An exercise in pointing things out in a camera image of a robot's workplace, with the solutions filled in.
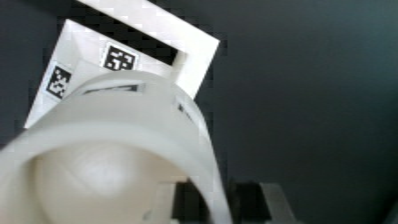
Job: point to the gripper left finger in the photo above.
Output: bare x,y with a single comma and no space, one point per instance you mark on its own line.
172,210

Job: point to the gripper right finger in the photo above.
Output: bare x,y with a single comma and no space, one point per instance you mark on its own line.
261,205

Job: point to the white lamp shade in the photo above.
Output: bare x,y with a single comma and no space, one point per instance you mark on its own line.
127,109

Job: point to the white lamp base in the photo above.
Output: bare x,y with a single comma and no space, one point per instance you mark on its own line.
88,55

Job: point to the white lamp bulb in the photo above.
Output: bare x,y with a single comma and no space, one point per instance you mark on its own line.
97,183

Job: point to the white right rail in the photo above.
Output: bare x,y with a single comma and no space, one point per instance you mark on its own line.
197,53

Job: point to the white rail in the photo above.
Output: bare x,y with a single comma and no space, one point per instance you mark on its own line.
159,23
197,53

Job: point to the white front rail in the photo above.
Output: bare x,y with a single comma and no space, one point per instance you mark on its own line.
159,23

